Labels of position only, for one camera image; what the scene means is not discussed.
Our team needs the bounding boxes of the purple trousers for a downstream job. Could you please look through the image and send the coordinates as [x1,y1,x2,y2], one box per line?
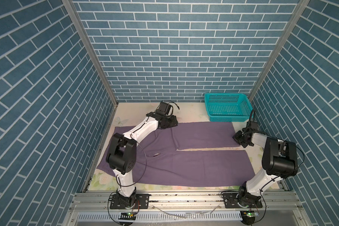
[98,121,255,187]

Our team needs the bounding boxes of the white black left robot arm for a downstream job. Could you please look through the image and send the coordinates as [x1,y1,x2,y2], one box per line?
[105,111,178,209]

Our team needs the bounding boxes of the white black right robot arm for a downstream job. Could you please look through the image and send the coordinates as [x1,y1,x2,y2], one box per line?
[233,131,299,208]

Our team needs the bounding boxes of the teal plastic basket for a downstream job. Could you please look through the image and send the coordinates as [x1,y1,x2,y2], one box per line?
[204,93,253,122]

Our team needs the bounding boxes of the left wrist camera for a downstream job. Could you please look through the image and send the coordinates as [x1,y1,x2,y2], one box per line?
[156,101,172,115]

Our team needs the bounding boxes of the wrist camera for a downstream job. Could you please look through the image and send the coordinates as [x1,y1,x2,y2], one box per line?
[156,101,172,115]
[247,121,259,131]

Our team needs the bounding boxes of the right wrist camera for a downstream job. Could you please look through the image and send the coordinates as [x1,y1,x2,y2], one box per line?
[247,121,259,131]

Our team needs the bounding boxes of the black corrugated right cable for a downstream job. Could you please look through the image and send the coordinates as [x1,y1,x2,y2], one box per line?
[242,108,267,135]

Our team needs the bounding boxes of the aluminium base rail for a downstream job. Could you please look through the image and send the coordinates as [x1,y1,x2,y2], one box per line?
[70,190,303,212]

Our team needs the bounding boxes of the white slotted cable duct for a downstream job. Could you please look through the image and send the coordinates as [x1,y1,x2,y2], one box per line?
[77,211,243,223]

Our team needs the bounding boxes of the right aluminium corner post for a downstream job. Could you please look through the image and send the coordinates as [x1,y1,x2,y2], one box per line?
[248,0,310,101]

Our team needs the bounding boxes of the aluminium corner post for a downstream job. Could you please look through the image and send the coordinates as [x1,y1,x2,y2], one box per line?
[62,0,118,107]
[248,0,310,101]

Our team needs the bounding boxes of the left aluminium corner post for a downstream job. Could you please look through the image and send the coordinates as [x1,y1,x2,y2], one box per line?
[62,0,118,107]

